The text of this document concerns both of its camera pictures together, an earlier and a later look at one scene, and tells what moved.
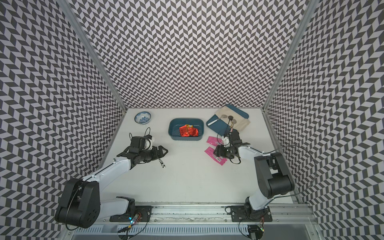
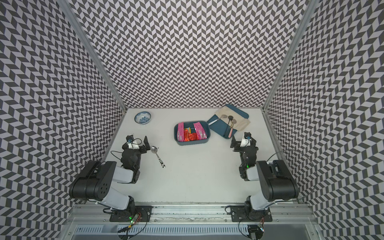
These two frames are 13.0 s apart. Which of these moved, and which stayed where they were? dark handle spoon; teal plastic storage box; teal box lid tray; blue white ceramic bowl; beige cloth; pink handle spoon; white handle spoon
Moved: teal plastic storage box
Stayed: beige cloth; pink handle spoon; teal box lid tray; white handle spoon; blue white ceramic bowl; dark handle spoon
